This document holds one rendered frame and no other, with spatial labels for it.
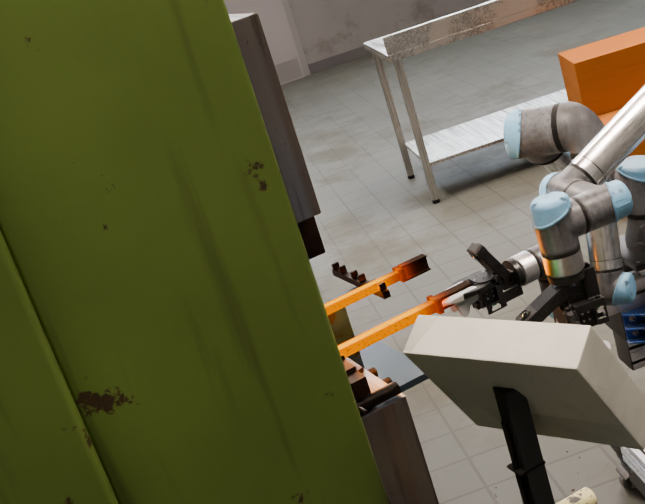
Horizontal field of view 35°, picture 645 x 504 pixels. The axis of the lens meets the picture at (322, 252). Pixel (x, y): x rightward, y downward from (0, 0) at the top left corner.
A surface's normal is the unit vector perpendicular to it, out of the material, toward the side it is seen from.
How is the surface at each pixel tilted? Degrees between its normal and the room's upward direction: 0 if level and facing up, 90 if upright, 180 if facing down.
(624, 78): 90
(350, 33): 90
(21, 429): 90
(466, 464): 0
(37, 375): 90
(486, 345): 30
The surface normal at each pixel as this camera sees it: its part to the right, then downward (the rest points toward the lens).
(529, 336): -0.56, -0.56
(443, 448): -0.29, -0.90
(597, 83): 0.01, 0.33
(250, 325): 0.40, 0.19
